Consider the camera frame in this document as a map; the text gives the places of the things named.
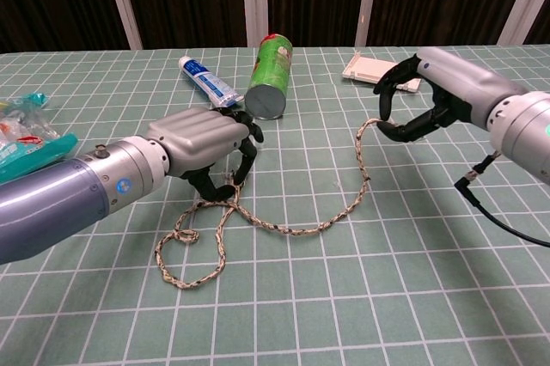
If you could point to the left blue silver robot arm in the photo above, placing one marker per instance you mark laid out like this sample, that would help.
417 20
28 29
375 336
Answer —
64 198

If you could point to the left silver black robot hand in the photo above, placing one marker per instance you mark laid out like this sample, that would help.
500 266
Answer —
197 134

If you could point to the green chips can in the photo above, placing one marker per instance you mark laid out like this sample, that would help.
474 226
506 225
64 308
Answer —
270 69

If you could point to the green checked tablecloth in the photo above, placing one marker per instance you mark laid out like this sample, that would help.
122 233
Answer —
386 276

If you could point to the teal snack bag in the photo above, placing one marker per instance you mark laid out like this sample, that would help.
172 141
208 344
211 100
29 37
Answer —
38 151

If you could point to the white plastic tray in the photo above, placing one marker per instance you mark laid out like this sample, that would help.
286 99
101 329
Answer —
365 67

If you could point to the white blue toothpaste tube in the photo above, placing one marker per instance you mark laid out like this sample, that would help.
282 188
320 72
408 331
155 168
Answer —
206 80

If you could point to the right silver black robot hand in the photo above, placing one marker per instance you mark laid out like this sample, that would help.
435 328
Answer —
464 82

